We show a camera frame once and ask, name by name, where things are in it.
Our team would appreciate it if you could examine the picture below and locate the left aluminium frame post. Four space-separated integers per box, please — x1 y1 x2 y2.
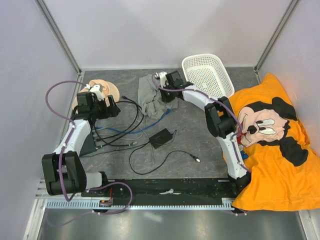
35 0 82 75

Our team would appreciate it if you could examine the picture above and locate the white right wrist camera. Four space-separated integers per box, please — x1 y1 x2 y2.
153 71 169 88

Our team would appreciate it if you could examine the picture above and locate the peach bucket hat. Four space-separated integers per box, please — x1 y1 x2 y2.
79 79 120 113

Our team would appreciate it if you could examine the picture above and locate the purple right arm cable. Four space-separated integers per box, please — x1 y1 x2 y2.
151 74 251 217

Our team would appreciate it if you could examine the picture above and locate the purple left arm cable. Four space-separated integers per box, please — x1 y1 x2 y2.
44 80 134 228

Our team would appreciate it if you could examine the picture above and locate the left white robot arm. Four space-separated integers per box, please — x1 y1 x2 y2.
41 91 121 202

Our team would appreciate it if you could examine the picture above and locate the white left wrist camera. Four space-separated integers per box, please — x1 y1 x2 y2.
85 84 105 101

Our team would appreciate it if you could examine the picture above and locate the grey cloth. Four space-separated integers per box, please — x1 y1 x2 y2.
137 74 178 120

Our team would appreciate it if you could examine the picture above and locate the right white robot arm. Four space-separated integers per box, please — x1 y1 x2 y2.
151 71 251 197

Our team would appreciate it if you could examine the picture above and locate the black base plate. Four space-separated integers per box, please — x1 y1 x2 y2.
81 177 247 206

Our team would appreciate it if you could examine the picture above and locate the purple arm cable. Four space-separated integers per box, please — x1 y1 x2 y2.
44 80 134 228
151 74 251 217

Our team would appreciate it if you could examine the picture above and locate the black cable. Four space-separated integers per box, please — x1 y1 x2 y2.
92 96 147 148

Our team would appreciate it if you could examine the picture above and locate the aluminium frame post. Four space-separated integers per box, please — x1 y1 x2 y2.
35 0 82 75
254 0 300 75

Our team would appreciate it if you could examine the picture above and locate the orange cartoon mouse pillow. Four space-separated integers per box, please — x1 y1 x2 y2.
229 73 320 212

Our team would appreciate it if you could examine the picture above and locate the black power adapter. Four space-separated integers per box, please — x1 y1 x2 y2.
149 128 173 149

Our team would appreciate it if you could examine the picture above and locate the blue ethernet cable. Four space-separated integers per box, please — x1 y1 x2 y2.
93 107 174 133

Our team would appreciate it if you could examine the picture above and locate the slotted cable duct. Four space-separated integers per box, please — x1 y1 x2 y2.
46 198 235 211

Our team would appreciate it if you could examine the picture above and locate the white plastic basket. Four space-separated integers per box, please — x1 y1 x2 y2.
181 53 235 98

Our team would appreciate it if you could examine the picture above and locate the right aluminium frame post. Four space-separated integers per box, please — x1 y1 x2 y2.
254 0 300 75

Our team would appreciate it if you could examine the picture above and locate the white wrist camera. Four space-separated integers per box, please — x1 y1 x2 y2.
85 84 105 101
153 71 169 88

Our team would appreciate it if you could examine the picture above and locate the grey ethernet cable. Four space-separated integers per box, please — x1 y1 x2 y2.
96 122 157 166

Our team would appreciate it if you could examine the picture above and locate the black network switch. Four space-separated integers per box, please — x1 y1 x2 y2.
79 131 97 157

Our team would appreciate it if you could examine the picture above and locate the black adapter power cord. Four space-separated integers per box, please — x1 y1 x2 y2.
128 129 201 175

